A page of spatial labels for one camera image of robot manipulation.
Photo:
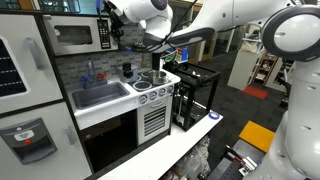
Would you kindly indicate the gray plastic bag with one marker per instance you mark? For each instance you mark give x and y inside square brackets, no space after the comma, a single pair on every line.
[195,160]

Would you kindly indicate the black base plate with clamp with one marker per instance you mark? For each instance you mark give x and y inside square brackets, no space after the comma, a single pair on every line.
[233,163]

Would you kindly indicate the gray toy faucet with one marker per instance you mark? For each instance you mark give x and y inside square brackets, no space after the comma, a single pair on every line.
[90,68]

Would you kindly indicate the green round gadget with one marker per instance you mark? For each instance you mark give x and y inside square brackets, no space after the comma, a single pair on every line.
[170,57]

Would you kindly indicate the black metal frame box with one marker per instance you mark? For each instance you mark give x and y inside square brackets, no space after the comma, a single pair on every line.
[186,75]

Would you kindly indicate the wooden open shelf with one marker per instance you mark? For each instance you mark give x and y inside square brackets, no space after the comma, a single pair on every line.
[263,70]

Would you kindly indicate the white toy microwave door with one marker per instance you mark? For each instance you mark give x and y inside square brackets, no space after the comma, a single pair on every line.
[76,35]

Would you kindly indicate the round black stove burner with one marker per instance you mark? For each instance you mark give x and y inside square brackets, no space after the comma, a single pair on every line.
[142,86]

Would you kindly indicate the white fridge door with dispenser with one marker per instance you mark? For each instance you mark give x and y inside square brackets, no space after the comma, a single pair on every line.
[66,160]

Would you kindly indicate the round silver stove knob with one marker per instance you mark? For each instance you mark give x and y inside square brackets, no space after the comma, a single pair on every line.
[170,89]
[162,92]
[152,95]
[142,99]

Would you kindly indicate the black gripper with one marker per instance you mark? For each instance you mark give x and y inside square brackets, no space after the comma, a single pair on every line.
[115,23]

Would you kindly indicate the yellow floor pad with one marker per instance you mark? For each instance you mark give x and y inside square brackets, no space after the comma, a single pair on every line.
[257,135]

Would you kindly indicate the white toy kitchen unit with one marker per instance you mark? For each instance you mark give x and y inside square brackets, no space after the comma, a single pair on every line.
[110,110]

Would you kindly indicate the gray toy water dispenser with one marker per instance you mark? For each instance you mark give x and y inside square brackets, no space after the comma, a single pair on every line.
[26,140]

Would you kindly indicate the white toy oven door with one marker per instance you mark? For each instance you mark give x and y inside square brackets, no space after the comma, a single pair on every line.
[154,120]

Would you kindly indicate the silver steel pot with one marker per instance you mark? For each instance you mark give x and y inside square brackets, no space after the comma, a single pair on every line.
[157,77]

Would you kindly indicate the plain white cabinet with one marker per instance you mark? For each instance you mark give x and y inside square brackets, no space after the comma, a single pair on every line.
[243,68]

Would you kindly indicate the blue tape roll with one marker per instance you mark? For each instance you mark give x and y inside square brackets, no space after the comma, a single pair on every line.
[214,115]

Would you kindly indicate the red floor mat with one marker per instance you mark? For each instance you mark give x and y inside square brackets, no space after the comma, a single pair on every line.
[256,91]

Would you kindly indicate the white fridge door with window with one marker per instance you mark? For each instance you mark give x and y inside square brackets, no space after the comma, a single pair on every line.
[36,76]

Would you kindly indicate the gray toy sink basin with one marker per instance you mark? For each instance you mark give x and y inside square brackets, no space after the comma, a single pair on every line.
[100,95]

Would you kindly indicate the gray pot with black knob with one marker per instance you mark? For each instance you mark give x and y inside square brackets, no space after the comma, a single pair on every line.
[128,76]

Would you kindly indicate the black padded bench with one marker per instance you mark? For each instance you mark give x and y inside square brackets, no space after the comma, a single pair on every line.
[285,100]

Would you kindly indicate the blue plastic block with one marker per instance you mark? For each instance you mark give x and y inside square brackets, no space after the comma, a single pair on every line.
[184,55]

